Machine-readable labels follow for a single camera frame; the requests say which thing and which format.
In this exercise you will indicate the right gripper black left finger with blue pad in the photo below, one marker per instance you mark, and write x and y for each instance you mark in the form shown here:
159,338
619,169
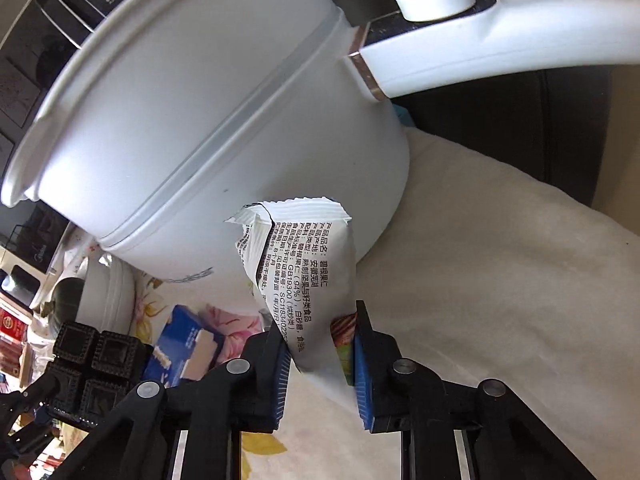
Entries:
192,431

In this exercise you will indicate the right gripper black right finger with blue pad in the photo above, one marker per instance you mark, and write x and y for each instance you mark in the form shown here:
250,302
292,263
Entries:
448,430

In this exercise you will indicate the floral white tablecloth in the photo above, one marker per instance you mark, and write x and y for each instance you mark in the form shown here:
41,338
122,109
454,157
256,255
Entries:
486,272

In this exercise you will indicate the white snack wrapper with text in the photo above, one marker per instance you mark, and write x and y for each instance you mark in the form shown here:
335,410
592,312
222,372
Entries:
300,256

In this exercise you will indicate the blue white tissue pack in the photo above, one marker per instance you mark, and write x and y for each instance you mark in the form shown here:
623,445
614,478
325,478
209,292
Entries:
185,351

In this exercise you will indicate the black plastic compartment tray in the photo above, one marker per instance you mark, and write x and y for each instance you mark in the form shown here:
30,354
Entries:
95,370

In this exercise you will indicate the white electric cooking pot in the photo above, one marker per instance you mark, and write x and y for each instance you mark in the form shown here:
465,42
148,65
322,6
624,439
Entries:
279,99

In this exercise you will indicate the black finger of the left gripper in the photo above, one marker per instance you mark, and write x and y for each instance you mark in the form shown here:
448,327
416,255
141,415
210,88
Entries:
41,391

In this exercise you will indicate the stacked white bowls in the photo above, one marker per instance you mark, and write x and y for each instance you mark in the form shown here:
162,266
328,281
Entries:
107,299

